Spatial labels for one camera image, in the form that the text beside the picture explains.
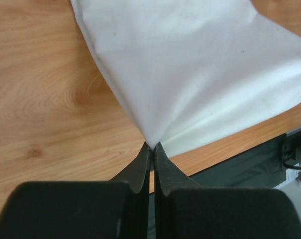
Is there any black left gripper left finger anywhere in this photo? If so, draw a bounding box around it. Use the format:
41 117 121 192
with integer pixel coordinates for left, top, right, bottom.
0 144 151 239

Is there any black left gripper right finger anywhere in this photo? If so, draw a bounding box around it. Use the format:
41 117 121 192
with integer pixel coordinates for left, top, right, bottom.
154 144 301 239

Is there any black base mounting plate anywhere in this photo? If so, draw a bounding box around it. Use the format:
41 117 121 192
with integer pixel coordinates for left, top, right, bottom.
190 134 286 188

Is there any white t shirt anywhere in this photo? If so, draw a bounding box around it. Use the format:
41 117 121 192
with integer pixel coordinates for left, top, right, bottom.
71 0 301 157

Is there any aluminium front frame rail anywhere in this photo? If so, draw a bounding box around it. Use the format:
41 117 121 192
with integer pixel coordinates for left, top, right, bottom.
274 169 301 220

